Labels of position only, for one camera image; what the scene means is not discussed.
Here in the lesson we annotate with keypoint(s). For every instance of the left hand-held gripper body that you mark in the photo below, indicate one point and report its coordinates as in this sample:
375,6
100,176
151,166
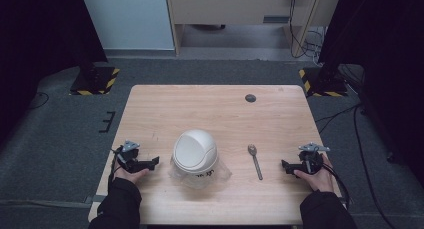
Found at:
127,155

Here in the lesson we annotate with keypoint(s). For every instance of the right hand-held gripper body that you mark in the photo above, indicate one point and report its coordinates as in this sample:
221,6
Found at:
311,159

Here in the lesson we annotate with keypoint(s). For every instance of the person's left hand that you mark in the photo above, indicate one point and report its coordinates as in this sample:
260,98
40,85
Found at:
132,175

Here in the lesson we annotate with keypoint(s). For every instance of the person's right hand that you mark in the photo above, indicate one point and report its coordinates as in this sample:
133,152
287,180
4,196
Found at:
319,179

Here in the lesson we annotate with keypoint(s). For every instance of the metal spoon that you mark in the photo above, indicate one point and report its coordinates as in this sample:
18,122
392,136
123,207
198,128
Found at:
256,164

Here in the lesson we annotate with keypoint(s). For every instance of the white swing-lid bin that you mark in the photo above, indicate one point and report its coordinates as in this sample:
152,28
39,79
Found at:
195,153

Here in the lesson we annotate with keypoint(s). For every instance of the clear plastic bin liner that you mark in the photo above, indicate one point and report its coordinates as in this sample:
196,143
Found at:
200,179

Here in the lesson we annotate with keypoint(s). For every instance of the black stand base striped edge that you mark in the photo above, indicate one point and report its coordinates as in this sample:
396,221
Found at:
95,79
323,82

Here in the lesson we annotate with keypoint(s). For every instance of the black curtain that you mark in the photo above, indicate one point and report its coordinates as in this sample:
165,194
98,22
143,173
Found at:
383,55
36,49

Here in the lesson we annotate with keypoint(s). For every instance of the white partition panel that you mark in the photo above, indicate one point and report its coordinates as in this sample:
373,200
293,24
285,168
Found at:
128,17

